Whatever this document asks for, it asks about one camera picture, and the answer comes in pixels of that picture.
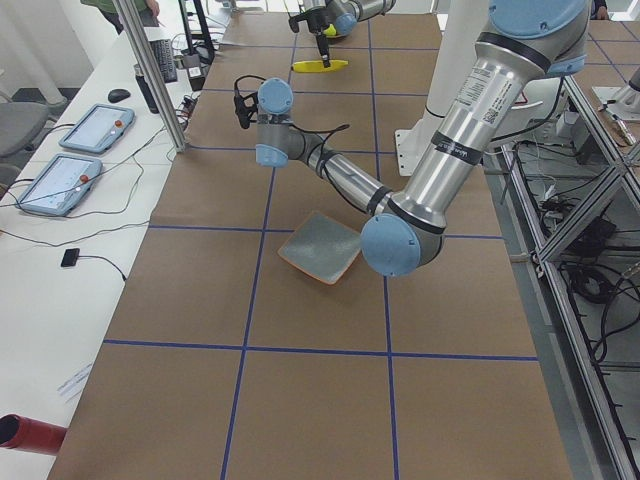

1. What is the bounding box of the black computer mouse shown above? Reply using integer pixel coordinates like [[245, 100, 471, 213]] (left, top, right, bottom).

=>
[[107, 88, 131, 104]]

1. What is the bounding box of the black keyboard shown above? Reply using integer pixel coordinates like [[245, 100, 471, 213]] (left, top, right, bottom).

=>
[[149, 39, 178, 83]]

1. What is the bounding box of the red cylinder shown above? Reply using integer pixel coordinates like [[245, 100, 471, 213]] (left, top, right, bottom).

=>
[[1, 414, 67, 456]]

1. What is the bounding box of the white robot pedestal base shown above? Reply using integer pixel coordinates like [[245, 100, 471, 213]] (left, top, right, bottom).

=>
[[393, 0, 496, 178]]

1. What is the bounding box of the brown paper table mat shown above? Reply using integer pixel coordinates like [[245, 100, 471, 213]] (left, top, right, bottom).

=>
[[50, 13, 572, 479]]

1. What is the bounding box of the aluminium frame post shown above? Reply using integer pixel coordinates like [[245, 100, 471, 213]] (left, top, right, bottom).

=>
[[114, 0, 186, 152]]

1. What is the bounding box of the upper blue teach pendant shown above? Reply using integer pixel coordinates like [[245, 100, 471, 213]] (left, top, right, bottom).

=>
[[58, 104, 135, 154]]

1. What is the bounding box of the blue teach pendant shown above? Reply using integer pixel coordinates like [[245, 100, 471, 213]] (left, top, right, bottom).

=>
[[58, 104, 135, 154], [17, 153, 103, 217]]

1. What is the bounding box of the yellow banana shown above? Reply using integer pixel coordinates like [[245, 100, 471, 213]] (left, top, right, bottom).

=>
[[291, 59, 349, 74]]

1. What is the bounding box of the lower blue teach pendant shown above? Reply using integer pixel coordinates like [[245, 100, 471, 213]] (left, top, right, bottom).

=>
[[17, 153, 103, 217]]

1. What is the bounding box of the small black box with cable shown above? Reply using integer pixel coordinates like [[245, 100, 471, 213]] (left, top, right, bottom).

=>
[[60, 248, 80, 268]]

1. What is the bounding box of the grey square plate orange rim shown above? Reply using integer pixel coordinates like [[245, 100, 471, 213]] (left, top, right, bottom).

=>
[[278, 211, 361, 285]]

